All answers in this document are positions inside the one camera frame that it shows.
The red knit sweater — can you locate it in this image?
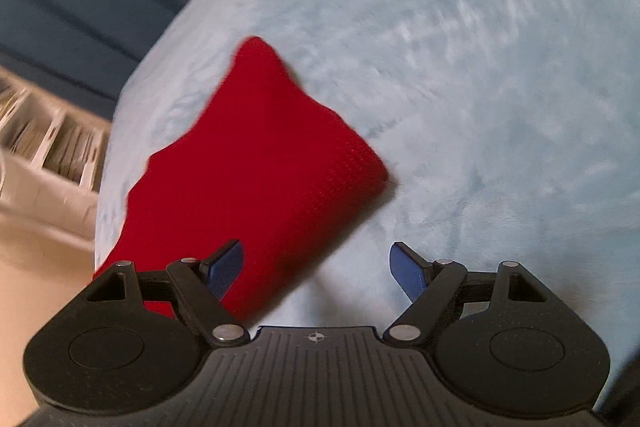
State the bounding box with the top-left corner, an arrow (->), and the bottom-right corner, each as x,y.
107,37 -> 388,322

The white shelf unit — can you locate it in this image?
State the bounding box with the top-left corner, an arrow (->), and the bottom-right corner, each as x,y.
1,68 -> 111,249

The light blue fleece bed cover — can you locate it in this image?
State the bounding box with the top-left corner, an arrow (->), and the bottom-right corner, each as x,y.
94,0 -> 639,371

